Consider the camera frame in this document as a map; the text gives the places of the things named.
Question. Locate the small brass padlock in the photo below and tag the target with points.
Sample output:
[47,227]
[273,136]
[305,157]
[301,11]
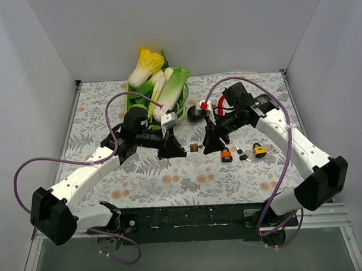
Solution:
[193,147]

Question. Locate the white green leek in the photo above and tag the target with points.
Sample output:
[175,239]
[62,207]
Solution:
[157,90]

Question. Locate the black head keys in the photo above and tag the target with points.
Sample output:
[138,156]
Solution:
[242,155]

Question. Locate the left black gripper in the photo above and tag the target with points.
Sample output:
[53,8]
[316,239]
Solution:
[164,142]

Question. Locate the yellow padlock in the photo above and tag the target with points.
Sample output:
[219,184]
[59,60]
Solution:
[259,150]

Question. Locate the green bok choy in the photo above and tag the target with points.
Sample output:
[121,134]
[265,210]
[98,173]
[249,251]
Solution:
[145,89]

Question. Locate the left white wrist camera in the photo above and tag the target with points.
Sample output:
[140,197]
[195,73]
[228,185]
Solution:
[169,120]

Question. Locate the floral table mat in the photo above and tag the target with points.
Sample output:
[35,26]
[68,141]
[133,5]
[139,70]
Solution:
[146,181]

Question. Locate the green plastic basket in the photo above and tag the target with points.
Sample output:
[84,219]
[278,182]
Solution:
[131,102]

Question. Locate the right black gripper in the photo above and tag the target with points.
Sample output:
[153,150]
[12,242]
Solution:
[214,133]

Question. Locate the long green white cabbage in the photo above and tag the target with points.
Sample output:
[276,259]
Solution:
[171,91]

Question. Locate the yellow leaf napa cabbage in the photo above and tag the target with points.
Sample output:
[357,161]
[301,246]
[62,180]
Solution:
[148,64]

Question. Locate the orange padlock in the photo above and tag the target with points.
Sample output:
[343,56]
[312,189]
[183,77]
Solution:
[226,156]

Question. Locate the green long beans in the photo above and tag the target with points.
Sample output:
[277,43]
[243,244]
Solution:
[180,106]

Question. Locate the purple eggplant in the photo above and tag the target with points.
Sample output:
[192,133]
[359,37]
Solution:
[193,115]

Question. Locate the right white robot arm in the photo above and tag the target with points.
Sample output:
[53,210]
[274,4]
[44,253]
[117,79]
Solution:
[323,175]

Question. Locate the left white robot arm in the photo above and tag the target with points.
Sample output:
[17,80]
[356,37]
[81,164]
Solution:
[55,212]

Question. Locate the red chili pepper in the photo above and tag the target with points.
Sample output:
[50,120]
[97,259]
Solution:
[220,107]

